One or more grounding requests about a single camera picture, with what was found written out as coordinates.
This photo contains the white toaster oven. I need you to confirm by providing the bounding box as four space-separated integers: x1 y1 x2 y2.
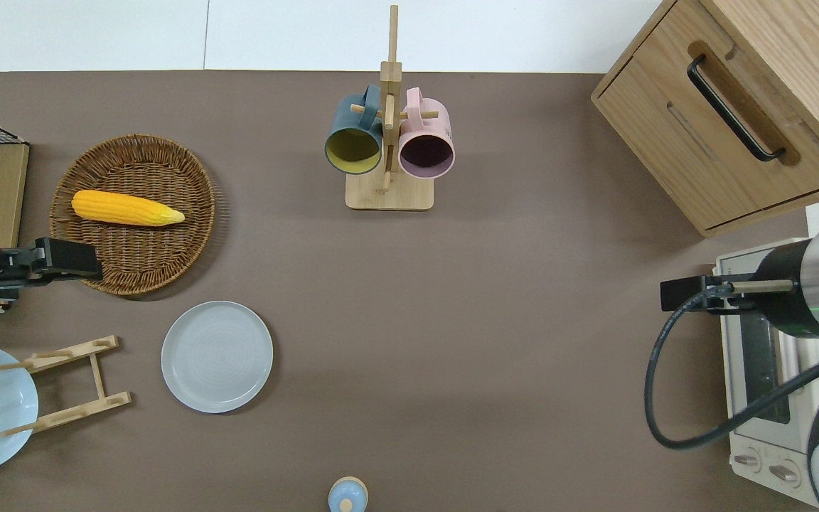
713 238 819 509

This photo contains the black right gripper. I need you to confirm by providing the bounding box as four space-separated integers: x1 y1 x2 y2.
660 273 762 314

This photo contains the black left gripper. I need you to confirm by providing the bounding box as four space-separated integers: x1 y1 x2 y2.
0 238 103 289

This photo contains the wooden mug tree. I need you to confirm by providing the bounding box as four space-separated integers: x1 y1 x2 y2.
345 6 435 211

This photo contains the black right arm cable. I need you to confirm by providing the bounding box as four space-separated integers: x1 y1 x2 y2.
644 279 819 450

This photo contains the wooden drawer cabinet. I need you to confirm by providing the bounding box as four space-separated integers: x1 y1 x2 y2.
591 0 819 239

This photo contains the dark blue mug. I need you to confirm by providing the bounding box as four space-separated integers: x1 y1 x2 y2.
323 85 385 176

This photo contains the wooden plate rack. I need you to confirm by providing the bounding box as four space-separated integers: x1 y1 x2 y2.
0 336 132 437

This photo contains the gray plate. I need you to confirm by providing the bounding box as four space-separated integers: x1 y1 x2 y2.
161 301 274 414

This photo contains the pink mug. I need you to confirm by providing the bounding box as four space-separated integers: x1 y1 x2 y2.
398 87 456 180

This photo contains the brown table mat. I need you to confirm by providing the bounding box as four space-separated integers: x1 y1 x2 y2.
0 70 819 512

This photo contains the yellow corn cob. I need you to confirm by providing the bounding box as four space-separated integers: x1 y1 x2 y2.
71 189 186 228

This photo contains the brown wicker basket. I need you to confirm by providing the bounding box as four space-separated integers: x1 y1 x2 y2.
50 134 217 297

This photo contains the black cabinet handle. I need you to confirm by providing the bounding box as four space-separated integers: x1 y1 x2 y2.
687 54 786 163

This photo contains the blue service bell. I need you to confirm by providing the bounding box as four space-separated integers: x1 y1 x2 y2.
328 476 368 512

